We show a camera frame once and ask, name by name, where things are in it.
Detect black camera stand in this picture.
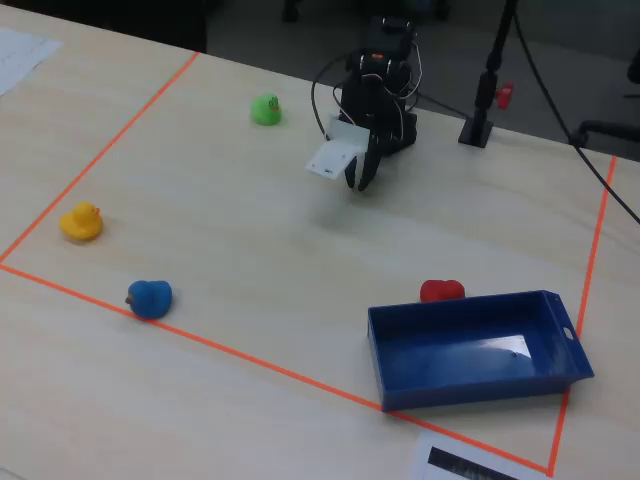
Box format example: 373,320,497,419
458,0,521,149

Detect thick black stand cable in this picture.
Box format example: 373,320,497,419
512,0,640,225

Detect blue rubber duck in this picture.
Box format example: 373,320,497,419
124,279,174,320

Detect blue plastic box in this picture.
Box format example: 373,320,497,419
367,289,595,413

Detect thin black table cable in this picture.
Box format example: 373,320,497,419
414,93,470,120

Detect red rubber duck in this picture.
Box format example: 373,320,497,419
419,278,467,304

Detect white paper sheet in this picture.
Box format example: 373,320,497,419
0,27,64,97

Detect paper sheet with black print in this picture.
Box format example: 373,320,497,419
407,430,551,480

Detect yellow rubber duck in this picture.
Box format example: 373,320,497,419
58,201,104,243

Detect orange tape strip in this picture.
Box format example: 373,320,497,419
0,51,201,265
0,263,553,476
547,155,618,476

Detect black robot camera cable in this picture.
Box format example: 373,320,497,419
310,52,352,144

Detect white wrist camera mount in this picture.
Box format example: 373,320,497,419
305,112,371,180

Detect green rubber duck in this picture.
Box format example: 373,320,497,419
249,92,284,126

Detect black office chair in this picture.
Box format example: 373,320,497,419
572,47,640,161

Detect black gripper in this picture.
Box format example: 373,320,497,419
343,74,402,193

